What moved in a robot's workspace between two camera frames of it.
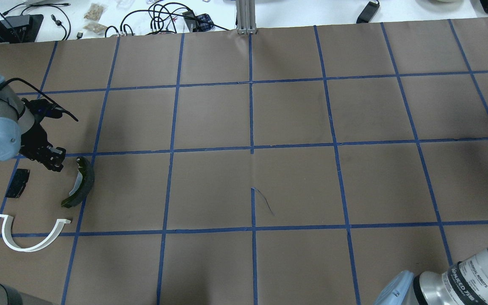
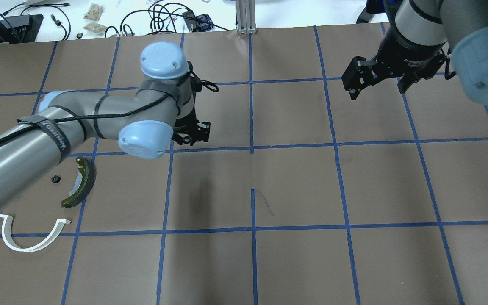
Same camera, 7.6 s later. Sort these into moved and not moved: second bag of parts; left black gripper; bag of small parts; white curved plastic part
Moved: left black gripper
Not moved: second bag of parts; white curved plastic part; bag of small parts
